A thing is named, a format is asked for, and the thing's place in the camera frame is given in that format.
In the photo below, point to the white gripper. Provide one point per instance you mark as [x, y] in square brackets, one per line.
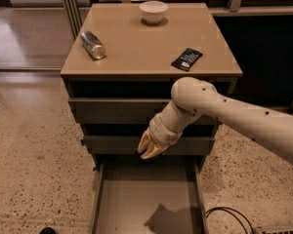
[161, 131]

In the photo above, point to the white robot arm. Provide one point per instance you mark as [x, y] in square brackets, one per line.
[192, 98]

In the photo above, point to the open bottom grey drawer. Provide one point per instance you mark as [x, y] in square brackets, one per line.
[149, 199]

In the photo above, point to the middle grey drawer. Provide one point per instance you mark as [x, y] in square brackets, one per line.
[127, 145]

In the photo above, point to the top grey drawer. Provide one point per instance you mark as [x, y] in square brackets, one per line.
[89, 110]

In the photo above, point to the beige drawer cabinet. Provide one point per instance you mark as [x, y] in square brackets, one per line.
[138, 60]

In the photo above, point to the black snack bar on counter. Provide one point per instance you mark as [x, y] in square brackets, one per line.
[187, 59]

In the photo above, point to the black round object on floor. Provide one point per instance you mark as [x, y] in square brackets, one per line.
[48, 230]

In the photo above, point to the white ceramic bowl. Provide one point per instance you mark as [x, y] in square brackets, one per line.
[153, 12]

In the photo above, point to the grey floor vent grille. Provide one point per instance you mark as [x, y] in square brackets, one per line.
[286, 229]

